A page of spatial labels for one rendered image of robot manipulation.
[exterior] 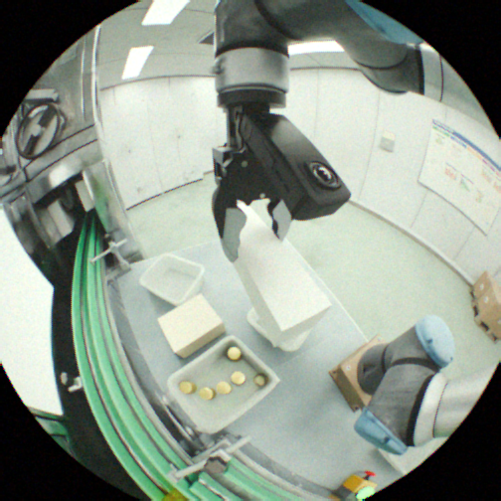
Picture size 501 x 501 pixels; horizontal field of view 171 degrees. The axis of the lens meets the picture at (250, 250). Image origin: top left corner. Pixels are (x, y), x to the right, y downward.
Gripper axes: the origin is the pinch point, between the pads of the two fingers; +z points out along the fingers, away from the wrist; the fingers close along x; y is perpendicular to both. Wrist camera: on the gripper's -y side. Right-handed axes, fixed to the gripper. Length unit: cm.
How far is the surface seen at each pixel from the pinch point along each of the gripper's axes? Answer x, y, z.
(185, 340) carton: 19.1, 1.6, 26.5
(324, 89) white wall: -252, 245, -111
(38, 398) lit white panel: 49, -17, 4
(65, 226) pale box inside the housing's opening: 74, 55, 4
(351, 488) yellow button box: -1, -61, 29
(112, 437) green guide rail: 37.6, -22.0, 14.0
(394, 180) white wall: -308, 96, 27
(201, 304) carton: 12.1, 11.2, 26.5
